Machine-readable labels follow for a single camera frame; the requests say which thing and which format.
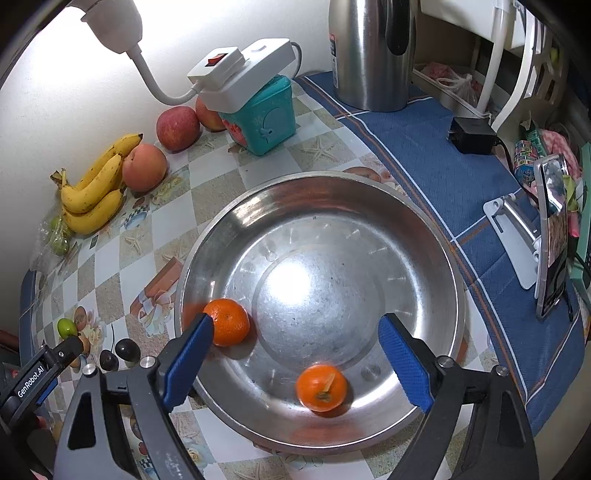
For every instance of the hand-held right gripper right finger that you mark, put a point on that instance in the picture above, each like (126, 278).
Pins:
(406, 364)

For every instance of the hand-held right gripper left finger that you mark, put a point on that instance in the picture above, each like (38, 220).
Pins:
(187, 360)

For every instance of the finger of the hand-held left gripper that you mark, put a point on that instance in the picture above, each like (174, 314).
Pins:
(67, 349)

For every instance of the small tan fruit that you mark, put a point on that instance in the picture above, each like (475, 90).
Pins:
(84, 345)

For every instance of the dark cherry with stem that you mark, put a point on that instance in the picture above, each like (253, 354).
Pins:
(108, 361)

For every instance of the dark purple plum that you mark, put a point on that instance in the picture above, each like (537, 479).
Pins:
(127, 350)

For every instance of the orange tangerine with stem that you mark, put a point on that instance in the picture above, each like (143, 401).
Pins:
(321, 387)

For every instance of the stainless steel bowl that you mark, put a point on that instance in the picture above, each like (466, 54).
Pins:
(323, 258)

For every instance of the small green fruit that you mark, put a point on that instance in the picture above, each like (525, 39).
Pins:
(67, 326)

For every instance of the checkered printed table cover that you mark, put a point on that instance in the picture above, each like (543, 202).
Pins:
(138, 258)

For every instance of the bag of green fruit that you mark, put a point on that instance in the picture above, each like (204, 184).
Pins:
(57, 235)

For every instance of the bunch of yellow bananas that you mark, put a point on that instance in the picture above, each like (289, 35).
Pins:
(92, 194)

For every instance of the white phone stand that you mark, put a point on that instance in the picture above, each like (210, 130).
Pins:
(512, 235)

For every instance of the blue tablecloth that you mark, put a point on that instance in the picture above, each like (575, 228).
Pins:
(438, 175)

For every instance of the pale orange peach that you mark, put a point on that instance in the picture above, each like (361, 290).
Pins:
(144, 167)

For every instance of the tablet on white stand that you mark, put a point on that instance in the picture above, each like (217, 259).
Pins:
(553, 230)

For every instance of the red apple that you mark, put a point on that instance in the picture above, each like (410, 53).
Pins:
(178, 128)
(207, 117)

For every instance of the colourful patterned box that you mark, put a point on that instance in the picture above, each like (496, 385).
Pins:
(526, 159)

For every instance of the black power adapter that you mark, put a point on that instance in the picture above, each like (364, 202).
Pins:
(471, 134)

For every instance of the teal plastic box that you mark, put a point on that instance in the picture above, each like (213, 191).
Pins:
(263, 120)

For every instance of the colourful snack packets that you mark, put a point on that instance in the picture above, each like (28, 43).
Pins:
(561, 147)

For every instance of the pink plastic bag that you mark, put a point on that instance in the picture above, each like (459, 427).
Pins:
(455, 78)

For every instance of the white gooseneck lamp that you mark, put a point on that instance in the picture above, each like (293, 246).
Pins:
(214, 64)

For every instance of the white power strip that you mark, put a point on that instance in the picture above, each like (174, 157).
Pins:
(258, 64)

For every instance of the white plastic rack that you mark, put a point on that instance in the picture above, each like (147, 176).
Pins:
(501, 69)

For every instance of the stainless steel kettle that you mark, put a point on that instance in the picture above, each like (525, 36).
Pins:
(369, 50)

